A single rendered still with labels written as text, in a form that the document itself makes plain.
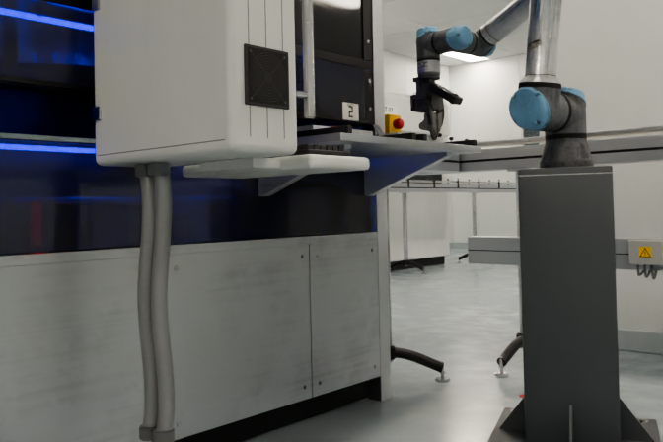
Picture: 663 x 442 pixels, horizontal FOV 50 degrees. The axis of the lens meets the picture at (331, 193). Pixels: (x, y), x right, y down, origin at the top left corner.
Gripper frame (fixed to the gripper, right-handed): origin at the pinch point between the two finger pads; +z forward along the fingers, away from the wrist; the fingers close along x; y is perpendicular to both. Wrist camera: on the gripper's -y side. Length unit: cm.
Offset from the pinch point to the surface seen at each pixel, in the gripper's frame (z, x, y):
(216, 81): -2, 107, -21
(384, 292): 53, -9, 30
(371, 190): 16.7, 0.6, 26.8
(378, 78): -24.1, -9.0, 29.7
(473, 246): 41, -84, 37
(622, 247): 40, -84, -28
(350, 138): 5, 55, -10
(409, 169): 10.1, 0.6, 10.3
